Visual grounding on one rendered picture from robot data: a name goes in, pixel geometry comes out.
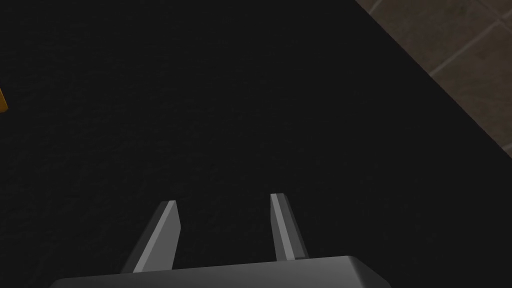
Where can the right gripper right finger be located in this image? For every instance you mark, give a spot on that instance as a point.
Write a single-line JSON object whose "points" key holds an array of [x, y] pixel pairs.
{"points": [[286, 232]]}

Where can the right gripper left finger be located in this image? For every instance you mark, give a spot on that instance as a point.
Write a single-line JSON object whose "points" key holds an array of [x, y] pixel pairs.
{"points": [[158, 240]]}

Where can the yellow object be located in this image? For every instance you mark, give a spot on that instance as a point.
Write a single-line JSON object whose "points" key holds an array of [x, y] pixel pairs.
{"points": [[2, 102]]}

